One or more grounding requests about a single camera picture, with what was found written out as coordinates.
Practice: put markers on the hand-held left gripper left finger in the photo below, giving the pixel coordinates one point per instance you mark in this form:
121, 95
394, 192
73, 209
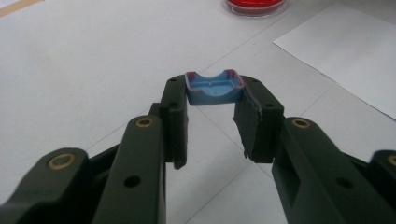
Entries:
174, 124

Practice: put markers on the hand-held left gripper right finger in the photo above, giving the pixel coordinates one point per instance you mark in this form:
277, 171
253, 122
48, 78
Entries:
258, 124

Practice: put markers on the blue stamp cap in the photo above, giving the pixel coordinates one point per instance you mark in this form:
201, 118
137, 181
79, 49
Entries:
214, 93

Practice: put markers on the white paper sheet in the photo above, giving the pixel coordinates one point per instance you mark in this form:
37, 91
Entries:
348, 56

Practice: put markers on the round red ink dish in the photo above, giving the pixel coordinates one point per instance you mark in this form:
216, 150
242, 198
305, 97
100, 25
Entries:
255, 6

